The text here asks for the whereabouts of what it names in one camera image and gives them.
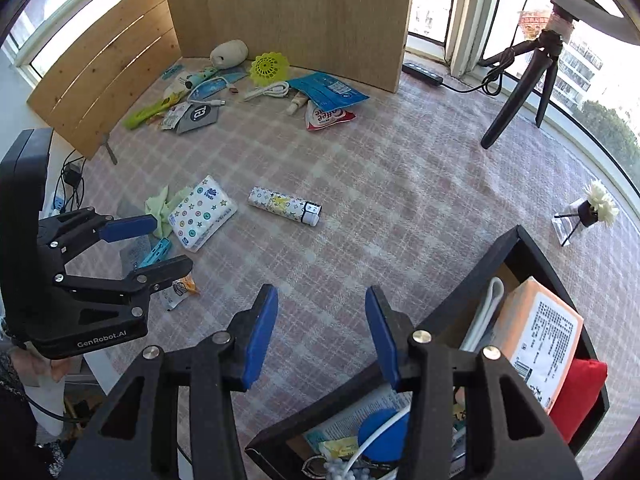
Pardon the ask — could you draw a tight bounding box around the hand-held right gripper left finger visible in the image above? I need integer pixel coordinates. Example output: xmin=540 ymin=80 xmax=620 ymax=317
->
xmin=60 ymin=284 xmax=279 ymax=480

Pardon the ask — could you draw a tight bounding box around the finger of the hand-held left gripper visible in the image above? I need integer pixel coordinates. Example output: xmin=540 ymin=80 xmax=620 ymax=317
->
xmin=37 ymin=207 xmax=158 ymax=261
xmin=52 ymin=255 xmax=194 ymax=317

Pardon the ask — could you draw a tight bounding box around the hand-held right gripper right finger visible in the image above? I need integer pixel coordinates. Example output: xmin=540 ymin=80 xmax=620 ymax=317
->
xmin=365 ymin=286 xmax=583 ymax=480

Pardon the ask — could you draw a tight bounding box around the light green cloth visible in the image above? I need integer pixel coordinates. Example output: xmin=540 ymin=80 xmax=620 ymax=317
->
xmin=145 ymin=185 xmax=193 ymax=238

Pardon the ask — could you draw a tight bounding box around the star print tissue pack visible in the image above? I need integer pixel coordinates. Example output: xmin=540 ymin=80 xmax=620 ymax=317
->
xmin=167 ymin=175 xmax=238 ymax=252

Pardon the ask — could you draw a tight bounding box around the black storage box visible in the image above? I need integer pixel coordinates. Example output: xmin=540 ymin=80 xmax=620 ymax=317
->
xmin=245 ymin=225 xmax=611 ymax=480

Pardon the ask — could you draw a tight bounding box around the patterned white cylinder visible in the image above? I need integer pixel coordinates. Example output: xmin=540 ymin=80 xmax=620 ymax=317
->
xmin=247 ymin=186 xmax=322 ymax=227

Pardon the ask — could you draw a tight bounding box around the grey pouch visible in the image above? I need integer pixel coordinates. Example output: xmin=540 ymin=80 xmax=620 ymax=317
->
xmin=176 ymin=102 xmax=221 ymax=135

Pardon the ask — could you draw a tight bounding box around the white charging cable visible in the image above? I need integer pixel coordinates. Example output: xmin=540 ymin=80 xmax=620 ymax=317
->
xmin=189 ymin=76 xmax=240 ymax=109

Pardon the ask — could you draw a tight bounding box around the blue face mask pack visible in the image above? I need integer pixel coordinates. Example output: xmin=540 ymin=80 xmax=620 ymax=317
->
xmin=190 ymin=72 xmax=251 ymax=102

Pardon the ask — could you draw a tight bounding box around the fruit print hand cream tube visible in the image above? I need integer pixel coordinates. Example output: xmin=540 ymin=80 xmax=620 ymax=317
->
xmin=177 ymin=67 xmax=218 ymax=92

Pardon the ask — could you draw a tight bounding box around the white oval gadget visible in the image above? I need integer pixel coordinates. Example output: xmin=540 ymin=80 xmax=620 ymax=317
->
xmin=210 ymin=40 xmax=249 ymax=67

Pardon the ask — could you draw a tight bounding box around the yellow shuttlecock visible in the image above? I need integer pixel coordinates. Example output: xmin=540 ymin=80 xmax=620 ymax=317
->
xmin=250 ymin=51 xmax=292 ymax=85

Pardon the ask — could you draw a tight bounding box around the plaid cloth covered desktop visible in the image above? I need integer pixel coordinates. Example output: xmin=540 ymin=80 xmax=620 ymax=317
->
xmin=50 ymin=55 xmax=640 ymax=480

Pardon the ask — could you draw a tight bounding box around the person's left hand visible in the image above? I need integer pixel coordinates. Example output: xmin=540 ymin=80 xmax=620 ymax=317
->
xmin=10 ymin=349 xmax=67 ymax=386

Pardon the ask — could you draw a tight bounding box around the orange white snack wrapper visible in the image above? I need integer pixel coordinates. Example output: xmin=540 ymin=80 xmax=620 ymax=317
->
xmin=160 ymin=275 xmax=201 ymax=311

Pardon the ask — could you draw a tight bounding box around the blue round lid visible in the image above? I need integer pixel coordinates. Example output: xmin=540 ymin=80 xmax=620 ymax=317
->
xmin=359 ymin=408 xmax=411 ymax=462

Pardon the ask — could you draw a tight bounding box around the lime green tube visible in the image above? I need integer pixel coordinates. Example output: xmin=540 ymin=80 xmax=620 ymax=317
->
xmin=123 ymin=99 xmax=173 ymax=131

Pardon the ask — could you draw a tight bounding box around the yellow sachet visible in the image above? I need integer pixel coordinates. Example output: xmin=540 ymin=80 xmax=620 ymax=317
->
xmin=320 ymin=437 xmax=360 ymax=461

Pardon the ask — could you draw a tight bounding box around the white snack packet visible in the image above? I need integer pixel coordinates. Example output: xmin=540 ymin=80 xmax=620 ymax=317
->
xmin=160 ymin=105 xmax=188 ymax=131

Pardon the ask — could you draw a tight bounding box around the white logo pouch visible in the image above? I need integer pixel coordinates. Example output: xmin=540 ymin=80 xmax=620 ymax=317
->
xmin=164 ymin=72 xmax=193 ymax=106

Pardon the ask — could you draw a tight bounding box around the wooden slat panel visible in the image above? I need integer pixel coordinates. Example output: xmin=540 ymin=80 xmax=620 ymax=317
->
xmin=26 ymin=0 xmax=182 ymax=161

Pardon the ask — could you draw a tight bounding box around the peach labelled packet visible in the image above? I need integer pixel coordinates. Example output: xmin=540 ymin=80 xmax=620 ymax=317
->
xmin=492 ymin=276 xmax=585 ymax=416

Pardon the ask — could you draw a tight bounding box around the red soft pouch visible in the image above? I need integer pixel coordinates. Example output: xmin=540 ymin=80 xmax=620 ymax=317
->
xmin=547 ymin=357 xmax=608 ymax=443

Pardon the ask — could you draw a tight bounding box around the red white coffee sachet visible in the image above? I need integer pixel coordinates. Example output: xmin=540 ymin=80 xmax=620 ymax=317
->
xmin=305 ymin=100 xmax=357 ymax=132

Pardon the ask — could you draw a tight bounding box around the blue flat packet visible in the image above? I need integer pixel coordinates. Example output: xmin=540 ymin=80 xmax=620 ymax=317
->
xmin=287 ymin=72 xmax=370 ymax=109

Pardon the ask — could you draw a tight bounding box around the small white flower vase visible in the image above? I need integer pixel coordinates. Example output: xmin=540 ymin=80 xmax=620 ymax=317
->
xmin=552 ymin=180 xmax=621 ymax=247

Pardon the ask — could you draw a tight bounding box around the black power strip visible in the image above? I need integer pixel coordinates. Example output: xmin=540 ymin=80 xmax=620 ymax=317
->
xmin=402 ymin=62 xmax=444 ymax=87

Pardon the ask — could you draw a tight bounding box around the large wooden board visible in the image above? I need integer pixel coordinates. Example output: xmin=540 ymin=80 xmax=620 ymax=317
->
xmin=157 ymin=0 xmax=417 ymax=93

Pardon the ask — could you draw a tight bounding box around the black tripod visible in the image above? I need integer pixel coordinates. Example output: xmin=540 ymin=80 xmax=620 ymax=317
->
xmin=480 ymin=30 xmax=563 ymax=150

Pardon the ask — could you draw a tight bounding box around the thick white cable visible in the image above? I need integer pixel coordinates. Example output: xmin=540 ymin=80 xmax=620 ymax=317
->
xmin=459 ymin=276 xmax=506 ymax=353

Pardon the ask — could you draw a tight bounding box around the white bead string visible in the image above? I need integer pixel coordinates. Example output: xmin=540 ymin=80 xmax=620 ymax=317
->
xmin=322 ymin=455 xmax=371 ymax=480

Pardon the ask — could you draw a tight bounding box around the black ring light cable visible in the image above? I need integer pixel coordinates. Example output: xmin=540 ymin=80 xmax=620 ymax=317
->
xmin=442 ymin=10 xmax=536 ymax=96

